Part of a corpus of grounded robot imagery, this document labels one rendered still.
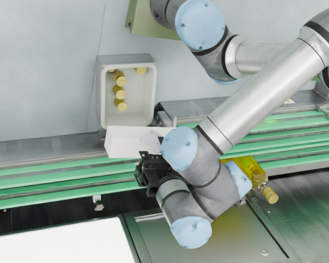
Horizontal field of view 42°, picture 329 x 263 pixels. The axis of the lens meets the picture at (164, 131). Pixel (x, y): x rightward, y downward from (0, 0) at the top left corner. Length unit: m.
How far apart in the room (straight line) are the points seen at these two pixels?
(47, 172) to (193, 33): 0.60
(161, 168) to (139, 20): 0.47
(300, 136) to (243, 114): 0.86
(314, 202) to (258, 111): 0.95
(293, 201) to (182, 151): 0.96
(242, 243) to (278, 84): 0.71
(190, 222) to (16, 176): 0.64
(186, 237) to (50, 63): 0.72
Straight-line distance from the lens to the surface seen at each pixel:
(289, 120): 1.56
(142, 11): 1.27
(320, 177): 1.85
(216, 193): 0.86
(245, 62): 1.10
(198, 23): 1.09
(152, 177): 0.99
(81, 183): 1.40
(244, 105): 0.79
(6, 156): 1.39
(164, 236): 1.37
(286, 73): 0.80
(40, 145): 1.43
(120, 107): 1.39
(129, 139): 1.10
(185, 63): 1.47
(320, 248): 1.53
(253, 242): 1.41
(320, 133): 1.69
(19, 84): 1.38
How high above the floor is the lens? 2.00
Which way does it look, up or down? 53 degrees down
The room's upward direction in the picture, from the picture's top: 148 degrees clockwise
